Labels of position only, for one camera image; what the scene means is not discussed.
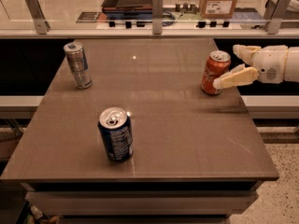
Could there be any right metal bracket post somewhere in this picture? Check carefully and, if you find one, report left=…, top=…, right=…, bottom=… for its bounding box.
left=264, top=0, right=291, bottom=35

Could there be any middle metal bracket post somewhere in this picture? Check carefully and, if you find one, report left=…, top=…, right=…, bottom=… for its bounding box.
left=152, top=0, right=164, bottom=35

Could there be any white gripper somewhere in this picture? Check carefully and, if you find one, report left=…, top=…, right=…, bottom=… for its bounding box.
left=213, top=44, right=288, bottom=90

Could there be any blue pepsi can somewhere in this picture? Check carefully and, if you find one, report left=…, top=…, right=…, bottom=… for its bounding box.
left=98, top=107, right=134, bottom=161

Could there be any metal bracket post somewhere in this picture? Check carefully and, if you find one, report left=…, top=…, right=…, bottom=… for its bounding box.
left=152, top=0, right=164, bottom=35
left=25, top=0, right=50, bottom=35
left=264, top=0, right=291, bottom=35

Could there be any grey table drawer front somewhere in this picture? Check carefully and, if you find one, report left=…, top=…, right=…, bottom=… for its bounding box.
left=26, top=190, right=258, bottom=216

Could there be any cardboard box with label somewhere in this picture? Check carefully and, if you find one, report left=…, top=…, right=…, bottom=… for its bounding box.
left=200, top=0, right=237, bottom=19

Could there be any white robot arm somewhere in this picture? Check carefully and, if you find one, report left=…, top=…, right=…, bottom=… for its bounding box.
left=213, top=45, right=299, bottom=90

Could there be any orange coke can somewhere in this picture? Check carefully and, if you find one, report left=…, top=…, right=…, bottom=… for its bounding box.
left=201, top=50, right=231, bottom=95

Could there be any left metal bracket post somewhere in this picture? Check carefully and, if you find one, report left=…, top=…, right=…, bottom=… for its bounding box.
left=25, top=0, right=50, bottom=35

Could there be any silver redbull can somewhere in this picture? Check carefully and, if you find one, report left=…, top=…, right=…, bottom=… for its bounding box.
left=64, top=42, right=93, bottom=89

